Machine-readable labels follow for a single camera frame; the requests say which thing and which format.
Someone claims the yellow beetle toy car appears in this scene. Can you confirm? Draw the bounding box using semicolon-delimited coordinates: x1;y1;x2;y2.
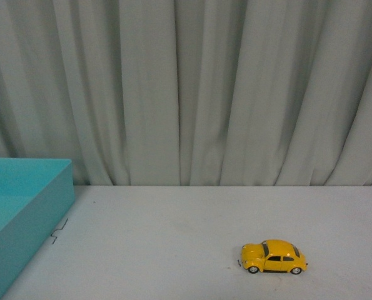
238;239;308;275

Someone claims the white pleated curtain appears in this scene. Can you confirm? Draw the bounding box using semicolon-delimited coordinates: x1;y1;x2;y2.
0;1;372;186

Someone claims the turquoise storage box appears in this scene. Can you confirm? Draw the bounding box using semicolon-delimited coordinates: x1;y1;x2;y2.
0;158;75;298

